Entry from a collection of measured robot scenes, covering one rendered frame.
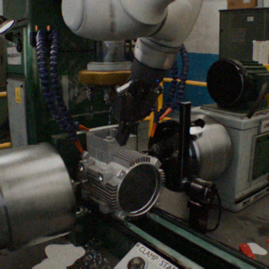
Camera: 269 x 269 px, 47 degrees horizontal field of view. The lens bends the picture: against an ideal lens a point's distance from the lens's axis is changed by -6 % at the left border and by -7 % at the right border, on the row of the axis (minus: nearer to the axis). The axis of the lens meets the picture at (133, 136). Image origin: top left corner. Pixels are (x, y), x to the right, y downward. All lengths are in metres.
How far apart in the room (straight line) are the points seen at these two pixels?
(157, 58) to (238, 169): 0.67
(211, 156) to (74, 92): 0.49
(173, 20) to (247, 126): 0.67
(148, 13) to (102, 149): 0.53
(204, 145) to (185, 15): 0.53
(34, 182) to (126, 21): 0.41
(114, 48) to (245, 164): 0.64
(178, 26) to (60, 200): 0.45
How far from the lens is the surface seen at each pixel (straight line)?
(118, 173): 0.84
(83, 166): 0.95
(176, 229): 0.91
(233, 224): 1.20
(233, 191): 1.24
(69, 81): 1.09
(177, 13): 0.59
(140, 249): 0.54
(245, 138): 1.19
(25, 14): 1.03
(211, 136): 1.08
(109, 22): 0.48
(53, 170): 0.75
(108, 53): 0.89
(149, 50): 0.65
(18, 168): 0.74
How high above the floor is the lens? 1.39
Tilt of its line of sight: 15 degrees down
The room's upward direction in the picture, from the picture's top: straight up
